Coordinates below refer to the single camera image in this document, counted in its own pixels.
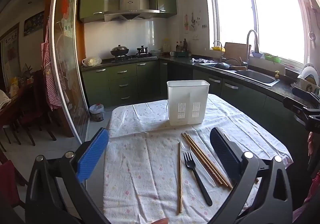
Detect white wall sticker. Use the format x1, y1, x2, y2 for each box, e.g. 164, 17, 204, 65
190, 12, 200, 31

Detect small trash bin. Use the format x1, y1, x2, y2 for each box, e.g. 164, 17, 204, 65
89, 104, 105, 122

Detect dark wooden chairs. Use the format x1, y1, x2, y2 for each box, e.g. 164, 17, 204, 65
0, 69, 57, 152

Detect clear plastic bag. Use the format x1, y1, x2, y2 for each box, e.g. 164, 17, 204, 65
82, 57, 102, 67

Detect group of condiment bottles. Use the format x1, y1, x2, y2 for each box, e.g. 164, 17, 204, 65
175, 39, 189, 53

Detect wall calendar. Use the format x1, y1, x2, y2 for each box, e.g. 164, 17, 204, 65
0, 24, 22, 84

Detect wall poster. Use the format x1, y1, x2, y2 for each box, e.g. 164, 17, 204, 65
24, 12, 45, 36

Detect pink floral clothing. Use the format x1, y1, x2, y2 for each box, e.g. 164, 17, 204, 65
295, 131, 320, 224

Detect dining table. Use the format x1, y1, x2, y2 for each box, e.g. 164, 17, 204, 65
0, 89, 33, 124

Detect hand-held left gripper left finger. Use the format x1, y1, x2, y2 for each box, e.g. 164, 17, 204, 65
24, 127, 112, 224

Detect sliding glass door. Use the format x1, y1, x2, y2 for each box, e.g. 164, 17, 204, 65
47, 0, 90, 144

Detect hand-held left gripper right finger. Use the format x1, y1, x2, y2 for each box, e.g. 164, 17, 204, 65
210, 127, 295, 224

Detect black box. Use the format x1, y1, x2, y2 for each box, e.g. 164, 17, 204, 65
285, 67, 299, 79

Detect white plastic utensil holder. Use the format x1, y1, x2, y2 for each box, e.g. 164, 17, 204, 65
167, 80, 210, 127

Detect steel range hood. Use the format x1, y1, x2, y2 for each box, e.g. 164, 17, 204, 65
104, 0, 160, 22

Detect kitchen window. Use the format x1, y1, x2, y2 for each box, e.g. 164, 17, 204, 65
204, 0, 315, 69

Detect black wok with lid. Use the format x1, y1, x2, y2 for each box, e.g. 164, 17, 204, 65
110, 44, 130, 57

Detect dark granite countertop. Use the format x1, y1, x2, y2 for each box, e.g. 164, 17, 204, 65
80, 55, 320, 107

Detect red chair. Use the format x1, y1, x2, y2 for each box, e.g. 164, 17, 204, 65
0, 160, 20, 207

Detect green bowls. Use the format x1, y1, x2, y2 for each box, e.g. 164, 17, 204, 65
264, 54, 282, 63

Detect black plastic fork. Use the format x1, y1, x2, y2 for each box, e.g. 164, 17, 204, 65
183, 151, 213, 206

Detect white floral tablecloth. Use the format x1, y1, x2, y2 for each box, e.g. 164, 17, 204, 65
103, 93, 293, 224

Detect green base cabinets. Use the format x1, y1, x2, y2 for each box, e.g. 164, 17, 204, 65
81, 60, 308, 164

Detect dish rack with plates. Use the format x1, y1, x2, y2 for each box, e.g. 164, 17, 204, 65
291, 64, 320, 97

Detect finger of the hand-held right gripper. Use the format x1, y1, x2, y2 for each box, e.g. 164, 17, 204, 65
292, 87, 320, 101
283, 97, 320, 120

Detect black frying pan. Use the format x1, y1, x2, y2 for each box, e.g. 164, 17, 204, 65
214, 59, 248, 70

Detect tall steel faucet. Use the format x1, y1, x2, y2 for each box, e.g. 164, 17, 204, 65
246, 30, 260, 64

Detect small steel faucet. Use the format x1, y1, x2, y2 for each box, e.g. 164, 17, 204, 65
213, 40, 223, 63

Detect steel double sink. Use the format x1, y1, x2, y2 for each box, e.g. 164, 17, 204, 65
204, 61, 280, 88

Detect red checked apron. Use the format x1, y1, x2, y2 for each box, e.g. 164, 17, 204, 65
41, 17, 67, 110

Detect black gas stove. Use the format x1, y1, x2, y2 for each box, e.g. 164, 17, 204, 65
114, 53, 158, 60

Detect clear plastic spoon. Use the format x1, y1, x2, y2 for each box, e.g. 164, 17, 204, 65
180, 142, 216, 188

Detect wooden cutting board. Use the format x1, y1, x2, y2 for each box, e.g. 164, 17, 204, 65
223, 42, 252, 63

